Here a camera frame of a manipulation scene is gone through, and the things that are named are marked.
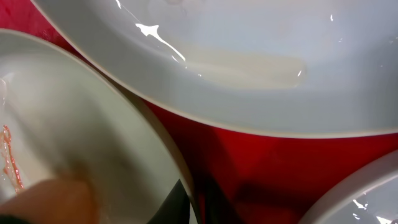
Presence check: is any red plastic tray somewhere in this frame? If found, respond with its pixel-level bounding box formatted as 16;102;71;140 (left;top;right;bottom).
1;1;397;223

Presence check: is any white plate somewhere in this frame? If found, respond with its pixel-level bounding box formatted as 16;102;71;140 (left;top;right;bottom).
299;151;397;224
1;29;201;223
34;0;397;138

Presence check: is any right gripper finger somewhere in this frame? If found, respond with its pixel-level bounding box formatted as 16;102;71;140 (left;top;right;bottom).
147;180;190;224

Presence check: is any green and orange sponge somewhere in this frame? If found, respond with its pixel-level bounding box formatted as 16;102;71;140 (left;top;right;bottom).
1;179;99;224

